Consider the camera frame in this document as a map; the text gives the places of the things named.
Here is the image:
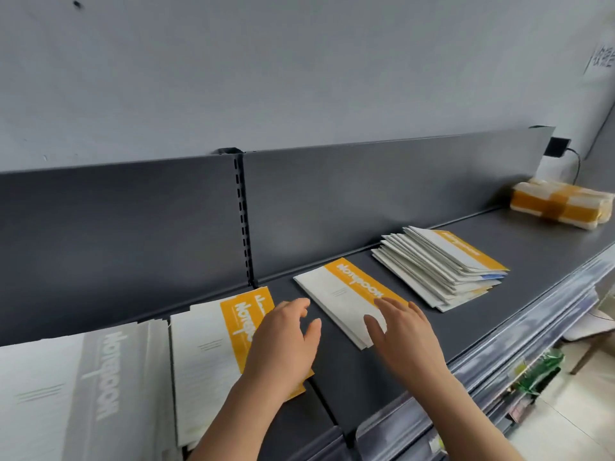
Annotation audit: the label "black power cable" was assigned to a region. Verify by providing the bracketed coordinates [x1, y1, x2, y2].
[566, 148, 582, 186]

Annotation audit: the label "tall stack of orange notebooks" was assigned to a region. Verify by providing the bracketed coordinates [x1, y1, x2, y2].
[169, 286, 315, 450]

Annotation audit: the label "stack of grey notebooks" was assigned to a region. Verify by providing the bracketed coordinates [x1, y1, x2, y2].
[0, 319, 173, 461]

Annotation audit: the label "green plastic packets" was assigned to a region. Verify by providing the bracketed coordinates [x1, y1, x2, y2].
[509, 349, 566, 400]

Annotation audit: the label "person's right forearm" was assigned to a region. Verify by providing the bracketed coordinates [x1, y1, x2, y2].
[407, 366, 525, 461]

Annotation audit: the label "dark grey metal shelf board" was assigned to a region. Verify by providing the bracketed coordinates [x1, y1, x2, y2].
[250, 206, 615, 461]

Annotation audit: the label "dark grey shelf back panel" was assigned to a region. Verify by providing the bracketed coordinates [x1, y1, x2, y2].
[242, 126, 556, 285]
[0, 154, 250, 349]

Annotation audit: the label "person's right hand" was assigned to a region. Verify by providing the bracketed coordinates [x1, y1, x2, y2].
[363, 297, 453, 387]

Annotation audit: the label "plastic-wrapped taped notebook bundle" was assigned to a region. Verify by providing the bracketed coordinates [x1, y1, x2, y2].
[509, 179, 615, 231]

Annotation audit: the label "person's left forearm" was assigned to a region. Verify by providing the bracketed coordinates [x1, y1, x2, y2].
[186, 374, 299, 461]

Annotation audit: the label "person's left hand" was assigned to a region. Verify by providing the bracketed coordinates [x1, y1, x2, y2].
[242, 297, 323, 395]

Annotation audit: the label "white paper wall sign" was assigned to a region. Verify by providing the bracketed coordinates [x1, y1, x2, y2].
[583, 37, 615, 76]

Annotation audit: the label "white stool with wooden legs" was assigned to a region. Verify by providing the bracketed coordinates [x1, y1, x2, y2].
[561, 308, 615, 376]

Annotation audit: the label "slotted dark grey shelf upright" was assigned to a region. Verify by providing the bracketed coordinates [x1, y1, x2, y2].
[217, 147, 254, 289]

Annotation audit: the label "black power adapter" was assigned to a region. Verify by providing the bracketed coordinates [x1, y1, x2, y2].
[544, 137, 572, 158]

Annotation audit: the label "fanned stack of mixed notebooks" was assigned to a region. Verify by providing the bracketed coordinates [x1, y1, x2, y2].
[371, 226, 510, 313]

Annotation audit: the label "thin stack of orange notebooks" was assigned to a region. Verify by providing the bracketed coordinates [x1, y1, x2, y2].
[292, 257, 410, 350]

